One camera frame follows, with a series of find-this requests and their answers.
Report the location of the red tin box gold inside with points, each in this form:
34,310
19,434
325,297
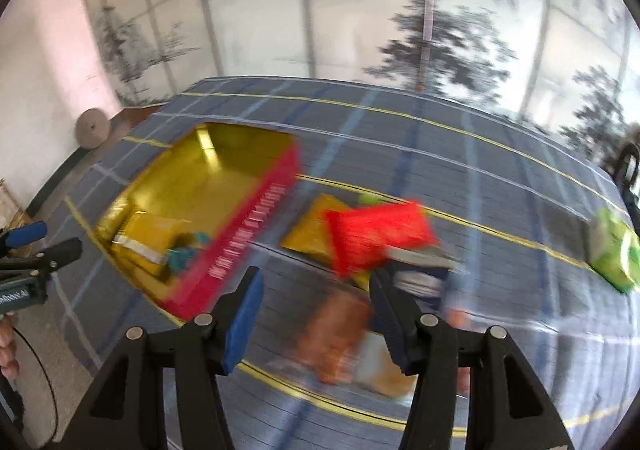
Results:
240,240

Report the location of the person's left hand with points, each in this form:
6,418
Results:
6,350

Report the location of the yellow packet with white strip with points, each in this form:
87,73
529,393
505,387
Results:
147,240

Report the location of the red snack packet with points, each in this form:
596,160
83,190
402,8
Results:
375,235

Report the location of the orange snack packet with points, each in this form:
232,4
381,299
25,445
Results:
335,335

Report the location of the teal snack packet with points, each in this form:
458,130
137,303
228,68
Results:
180,257

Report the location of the green wrapped candy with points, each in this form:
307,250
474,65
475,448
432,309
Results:
369,200

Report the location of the tan snack packet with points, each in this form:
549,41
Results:
380,375

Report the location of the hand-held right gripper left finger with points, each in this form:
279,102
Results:
245,325

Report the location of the tan woven object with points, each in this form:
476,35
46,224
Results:
9,205

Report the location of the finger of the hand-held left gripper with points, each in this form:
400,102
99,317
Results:
27,234
62,252

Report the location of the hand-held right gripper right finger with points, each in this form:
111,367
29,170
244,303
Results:
395,327

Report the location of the dark wooden chair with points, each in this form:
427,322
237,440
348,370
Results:
627,164

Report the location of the flat yellow snack packet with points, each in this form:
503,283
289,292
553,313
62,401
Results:
305,235

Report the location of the green tissue pack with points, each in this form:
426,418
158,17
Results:
612,250

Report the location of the blue cracker packet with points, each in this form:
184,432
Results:
425,280

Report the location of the grey plaid tablecloth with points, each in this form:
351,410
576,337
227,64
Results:
450,169

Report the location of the round stone disc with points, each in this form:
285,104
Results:
91,129

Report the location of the tree painted wall screen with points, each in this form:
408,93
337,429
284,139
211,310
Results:
325,4

